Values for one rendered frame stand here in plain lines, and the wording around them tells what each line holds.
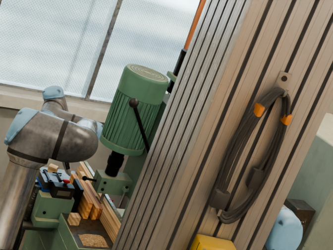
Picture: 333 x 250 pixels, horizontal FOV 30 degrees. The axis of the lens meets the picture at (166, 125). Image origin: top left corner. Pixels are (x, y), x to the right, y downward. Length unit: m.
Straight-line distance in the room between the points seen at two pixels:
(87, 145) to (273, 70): 0.68
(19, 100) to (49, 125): 1.91
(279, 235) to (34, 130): 0.70
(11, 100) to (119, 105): 1.40
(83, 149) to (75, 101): 2.07
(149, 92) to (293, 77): 1.05
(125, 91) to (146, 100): 0.09
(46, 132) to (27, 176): 0.13
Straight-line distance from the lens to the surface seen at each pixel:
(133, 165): 2.47
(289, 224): 1.66
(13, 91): 3.65
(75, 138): 1.71
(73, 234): 2.31
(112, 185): 2.43
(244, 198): 1.34
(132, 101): 2.15
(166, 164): 1.37
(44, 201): 2.38
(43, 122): 1.71
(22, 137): 1.71
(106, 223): 2.41
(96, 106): 3.86
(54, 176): 2.45
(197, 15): 3.80
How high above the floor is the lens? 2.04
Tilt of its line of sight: 17 degrees down
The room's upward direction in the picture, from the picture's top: 21 degrees clockwise
